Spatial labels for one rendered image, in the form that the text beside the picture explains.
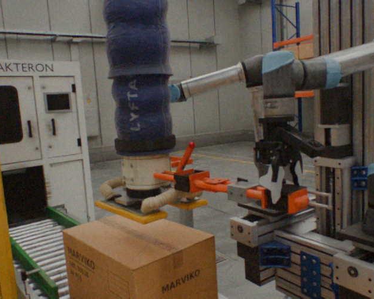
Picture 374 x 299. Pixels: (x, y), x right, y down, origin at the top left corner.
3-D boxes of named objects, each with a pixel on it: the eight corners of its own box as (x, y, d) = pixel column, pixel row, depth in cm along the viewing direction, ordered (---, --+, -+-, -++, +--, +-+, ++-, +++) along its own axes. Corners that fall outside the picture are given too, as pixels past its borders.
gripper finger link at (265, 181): (259, 200, 89) (266, 165, 90) (279, 204, 85) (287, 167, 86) (252, 198, 87) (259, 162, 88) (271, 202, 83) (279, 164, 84)
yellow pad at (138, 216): (94, 206, 138) (93, 193, 137) (117, 200, 145) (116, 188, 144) (143, 225, 113) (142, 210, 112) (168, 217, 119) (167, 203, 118)
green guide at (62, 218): (46, 215, 327) (45, 205, 326) (57, 212, 333) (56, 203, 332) (134, 272, 203) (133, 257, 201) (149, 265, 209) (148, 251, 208)
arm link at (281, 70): (303, 49, 82) (270, 50, 80) (304, 96, 83) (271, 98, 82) (287, 54, 90) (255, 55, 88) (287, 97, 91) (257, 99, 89)
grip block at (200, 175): (172, 190, 115) (171, 172, 114) (195, 184, 121) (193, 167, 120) (189, 194, 108) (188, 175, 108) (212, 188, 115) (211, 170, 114)
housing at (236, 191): (226, 200, 99) (225, 184, 98) (242, 195, 103) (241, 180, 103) (246, 204, 94) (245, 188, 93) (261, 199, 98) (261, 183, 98)
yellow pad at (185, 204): (135, 196, 150) (134, 184, 150) (154, 191, 157) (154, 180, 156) (188, 210, 125) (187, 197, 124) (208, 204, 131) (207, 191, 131)
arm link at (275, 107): (301, 96, 86) (281, 98, 81) (301, 115, 86) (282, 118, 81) (275, 98, 92) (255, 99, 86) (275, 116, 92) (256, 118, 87)
